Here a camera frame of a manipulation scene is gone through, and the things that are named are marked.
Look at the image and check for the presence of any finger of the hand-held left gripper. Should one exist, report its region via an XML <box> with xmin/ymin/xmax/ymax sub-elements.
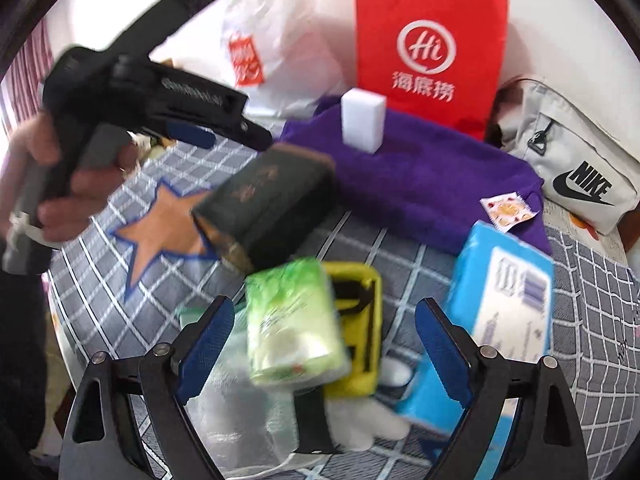
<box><xmin>150</xmin><ymin>110</ymin><xmax>274</xmax><ymax>152</ymax></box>
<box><xmin>165</xmin><ymin>119</ymin><xmax>217</xmax><ymax>150</ymax></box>

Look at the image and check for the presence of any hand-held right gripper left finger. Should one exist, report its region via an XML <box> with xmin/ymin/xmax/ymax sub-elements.
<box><xmin>59</xmin><ymin>295</ymin><xmax>236</xmax><ymax>480</ymax></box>

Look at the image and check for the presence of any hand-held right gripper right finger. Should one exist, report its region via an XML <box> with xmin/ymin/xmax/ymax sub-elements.
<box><xmin>414</xmin><ymin>297</ymin><xmax>591</xmax><ymax>480</ymax></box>

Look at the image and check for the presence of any dark green tissue pack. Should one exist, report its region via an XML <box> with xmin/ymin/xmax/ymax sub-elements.
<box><xmin>191</xmin><ymin>142</ymin><xmax>337</xmax><ymax>271</ymax></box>

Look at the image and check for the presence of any yellow pouch with black straps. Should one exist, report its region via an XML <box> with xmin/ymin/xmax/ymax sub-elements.
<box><xmin>295</xmin><ymin>261</ymin><xmax>385</xmax><ymax>456</ymax></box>

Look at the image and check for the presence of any light green tissue pack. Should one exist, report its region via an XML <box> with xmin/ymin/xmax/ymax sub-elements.
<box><xmin>245</xmin><ymin>257</ymin><xmax>352</xmax><ymax>388</ymax></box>

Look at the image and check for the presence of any white glove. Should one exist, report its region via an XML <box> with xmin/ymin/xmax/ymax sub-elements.
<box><xmin>326</xmin><ymin>391</ymin><xmax>412</xmax><ymax>450</ymax></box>

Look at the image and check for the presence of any person's left hand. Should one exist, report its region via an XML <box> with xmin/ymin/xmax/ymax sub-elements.
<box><xmin>7</xmin><ymin>109</ymin><xmax>140</xmax><ymax>245</ymax></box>

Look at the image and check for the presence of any clear plastic bag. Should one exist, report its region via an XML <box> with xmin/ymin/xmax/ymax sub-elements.
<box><xmin>179</xmin><ymin>305</ymin><xmax>302</xmax><ymax>477</ymax></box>

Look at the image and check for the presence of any grey checked bed sheet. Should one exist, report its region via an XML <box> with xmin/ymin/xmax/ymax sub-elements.
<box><xmin>47</xmin><ymin>120</ymin><xmax>640</xmax><ymax>480</ymax></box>

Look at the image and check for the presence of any blue tissue pack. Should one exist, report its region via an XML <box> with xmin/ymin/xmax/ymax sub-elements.
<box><xmin>397</xmin><ymin>220</ymin><xmax>556</xmax><ymax>480</ymax></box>

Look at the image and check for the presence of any striped curtain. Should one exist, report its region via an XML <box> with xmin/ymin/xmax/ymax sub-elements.
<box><xmin>9</xmin><ymin>14</ymin><xmax>57</xmax><ymax>137</ymax></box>

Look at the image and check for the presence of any white plastic bag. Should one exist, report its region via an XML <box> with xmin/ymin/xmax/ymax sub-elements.
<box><xmin>220</xmin><ymin>0</ymin><xmax>358</xmax><ymax>116</ymax></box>

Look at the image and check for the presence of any white sponge block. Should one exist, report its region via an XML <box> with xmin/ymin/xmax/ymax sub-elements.
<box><xmin>341</xmin><ymin>87</ymin><xmax>387</xmax><ymax>153</ymax></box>

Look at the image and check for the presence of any small printed sachet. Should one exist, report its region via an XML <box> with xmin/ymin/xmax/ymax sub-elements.
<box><xmin>480</xmin><ymin>191</ymin><xmax>535</xmax><ymax>233</ymax></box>

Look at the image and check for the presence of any purple towel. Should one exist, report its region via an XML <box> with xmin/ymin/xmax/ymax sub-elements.
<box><xmin>277</xmin><ymin>97</ymin><xmax>553</xmax><ymax>256</ymax></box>

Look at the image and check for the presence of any white lace cloth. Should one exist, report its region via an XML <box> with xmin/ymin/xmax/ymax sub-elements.
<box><xmin>544</xmin><ymin>199</ymin><xmax>628</xmax><ymax>263</ymax></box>

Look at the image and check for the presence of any red paper bag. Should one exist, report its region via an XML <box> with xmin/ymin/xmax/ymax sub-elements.
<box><xmin>354</xmin><ymin>0</ymin><xmax>510</xmax><ymax>141</ymax></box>

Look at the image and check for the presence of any grey waist bag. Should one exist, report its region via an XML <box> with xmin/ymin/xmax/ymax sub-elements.
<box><xmin>492</xmin><ymin>76</ymin><xmax>630</xmax><ymax>236</ymax></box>

